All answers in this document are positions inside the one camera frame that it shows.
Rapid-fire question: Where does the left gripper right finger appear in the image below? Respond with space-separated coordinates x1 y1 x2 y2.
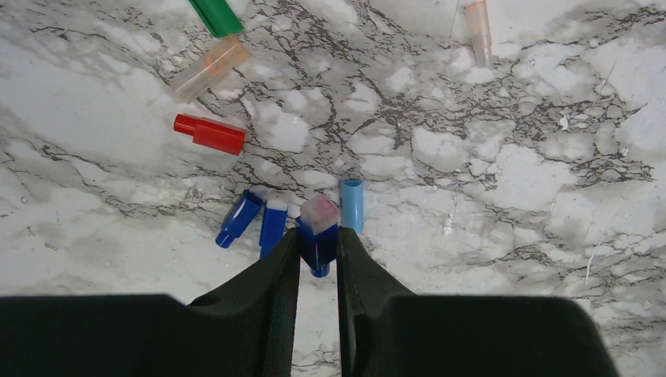
337 228 617 376

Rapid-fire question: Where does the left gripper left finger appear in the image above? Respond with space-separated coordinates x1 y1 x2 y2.
1 230 300 376

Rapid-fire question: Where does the black marker cap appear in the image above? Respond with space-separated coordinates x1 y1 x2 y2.
215 189 264 248

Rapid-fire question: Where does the dark blue marker cap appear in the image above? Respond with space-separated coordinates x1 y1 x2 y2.
295 194 339 278

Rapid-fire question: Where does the light blue marker cap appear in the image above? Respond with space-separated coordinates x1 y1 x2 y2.
340 180 364 233

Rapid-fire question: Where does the red marker cap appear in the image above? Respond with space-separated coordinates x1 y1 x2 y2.
173 114 247 156

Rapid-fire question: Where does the translucent highlighter cap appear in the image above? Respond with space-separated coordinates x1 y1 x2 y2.
463 1 493 68
169 35 251 103

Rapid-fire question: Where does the green marker cap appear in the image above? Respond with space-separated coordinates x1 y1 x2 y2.
189 0 244 38

